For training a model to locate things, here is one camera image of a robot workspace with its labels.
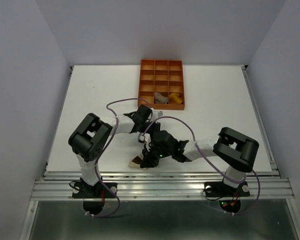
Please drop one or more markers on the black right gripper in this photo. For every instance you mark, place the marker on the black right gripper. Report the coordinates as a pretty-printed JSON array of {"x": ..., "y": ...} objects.
[{"x": 149, "y": 161}]

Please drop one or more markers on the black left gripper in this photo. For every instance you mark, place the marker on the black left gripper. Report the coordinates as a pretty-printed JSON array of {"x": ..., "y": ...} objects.
[{"x": 148, "y": 122}]

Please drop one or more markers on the taupe sock with maroon cuff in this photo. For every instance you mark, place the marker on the taupe sock with maroon cuff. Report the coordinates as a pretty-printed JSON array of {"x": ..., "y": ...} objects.
[{"x": 160, "y": 99}]

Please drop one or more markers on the cream and brown sock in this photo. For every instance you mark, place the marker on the cream and brown sock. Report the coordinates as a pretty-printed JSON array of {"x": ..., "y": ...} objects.
[{"x": 136, "y": 162}]

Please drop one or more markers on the mustard yellow striped sock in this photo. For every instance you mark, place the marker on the mustard yellow striped sock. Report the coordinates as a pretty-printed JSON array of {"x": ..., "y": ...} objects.
[{"x": 175, "y": 98}]

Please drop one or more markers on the orange compartment tray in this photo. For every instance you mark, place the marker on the orange compartment tray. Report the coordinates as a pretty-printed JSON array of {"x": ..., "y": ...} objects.
[{"x": 164, "y": 76}]

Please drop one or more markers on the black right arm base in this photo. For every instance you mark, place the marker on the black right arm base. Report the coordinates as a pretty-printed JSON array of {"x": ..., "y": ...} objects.
[{"x": 227, "y": 196}]

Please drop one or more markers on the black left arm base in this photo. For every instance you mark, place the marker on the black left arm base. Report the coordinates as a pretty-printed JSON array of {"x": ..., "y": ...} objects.
[{"x": 98, "y": 201}]

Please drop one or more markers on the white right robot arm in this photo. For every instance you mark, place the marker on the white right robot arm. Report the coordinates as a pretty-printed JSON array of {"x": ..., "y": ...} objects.
[{"x": 236, "y": 149}]

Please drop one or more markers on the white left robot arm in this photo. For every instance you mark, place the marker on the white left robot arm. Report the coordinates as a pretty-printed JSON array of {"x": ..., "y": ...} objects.
[{"x": 90, "y": 138}]

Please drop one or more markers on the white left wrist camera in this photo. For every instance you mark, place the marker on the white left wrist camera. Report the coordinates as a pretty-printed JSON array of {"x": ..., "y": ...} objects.
[{"x": 156, "y": 114}]

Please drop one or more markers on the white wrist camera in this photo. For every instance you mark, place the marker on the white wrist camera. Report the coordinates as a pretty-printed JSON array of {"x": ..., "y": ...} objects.
[
  {"x": 156, "y": 114},
  {"x": 142, "y": 138}
]

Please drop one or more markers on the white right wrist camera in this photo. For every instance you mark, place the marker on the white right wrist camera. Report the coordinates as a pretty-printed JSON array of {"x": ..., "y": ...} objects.
[{"x": 142, "y": 138}]

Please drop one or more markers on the aluminium front rail frame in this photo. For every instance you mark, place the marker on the aluminium front rail frame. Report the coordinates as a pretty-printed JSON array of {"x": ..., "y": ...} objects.
[{"x": 144, "y": 186}]

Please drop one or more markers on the aluminium right side rail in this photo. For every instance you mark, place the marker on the aluminium right side rail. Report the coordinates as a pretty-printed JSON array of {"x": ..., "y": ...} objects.
[{"x": 265, "y": 139}]

